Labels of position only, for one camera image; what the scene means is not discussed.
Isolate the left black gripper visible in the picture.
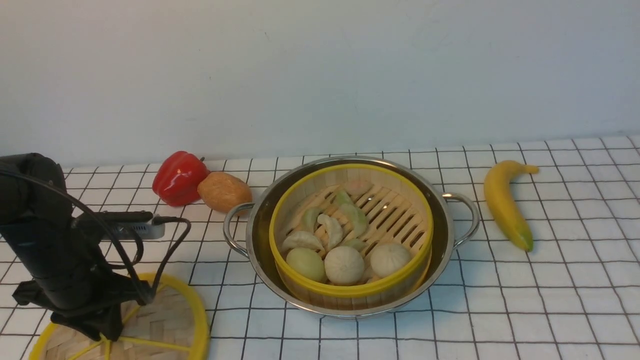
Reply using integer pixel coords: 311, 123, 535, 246
12, 241, 153, 342

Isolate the bamboo steamer lid yellow rim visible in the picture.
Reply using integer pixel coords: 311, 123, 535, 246
29, 275, 210, 360

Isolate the bamboo steamer basket yellow rim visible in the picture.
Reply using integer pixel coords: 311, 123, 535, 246
269, 157, 434, 310

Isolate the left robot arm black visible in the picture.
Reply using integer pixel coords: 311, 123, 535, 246
1, 153, 154, 341

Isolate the stainless steel pot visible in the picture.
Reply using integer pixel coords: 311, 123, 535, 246
222, 155, 480, 319

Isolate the red bell pepper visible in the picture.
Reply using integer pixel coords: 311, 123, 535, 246
151, 150, 210, 207

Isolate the brown potato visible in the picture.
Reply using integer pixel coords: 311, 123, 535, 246
197, 171, 253, 214

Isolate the pale green round bun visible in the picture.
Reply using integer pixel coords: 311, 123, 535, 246
286, 247, 327, 283

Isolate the white round bun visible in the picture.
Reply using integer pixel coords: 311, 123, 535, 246
324, 246, 365, 286
370, 243, 412, 278

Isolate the white dumpling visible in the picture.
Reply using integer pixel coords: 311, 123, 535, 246
317, 213, 344, 253

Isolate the green dumpling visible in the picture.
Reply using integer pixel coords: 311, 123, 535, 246
333, 188, 369, 238

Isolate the pink dumpling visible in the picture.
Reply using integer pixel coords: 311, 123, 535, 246
342, 179, 373, 198

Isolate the yellow banana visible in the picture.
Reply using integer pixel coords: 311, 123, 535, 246
483, 160, 540, 252

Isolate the black cable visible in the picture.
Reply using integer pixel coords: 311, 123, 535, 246
0, 167, 192, 306

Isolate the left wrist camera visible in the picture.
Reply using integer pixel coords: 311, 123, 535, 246
71, 210, 165, 242

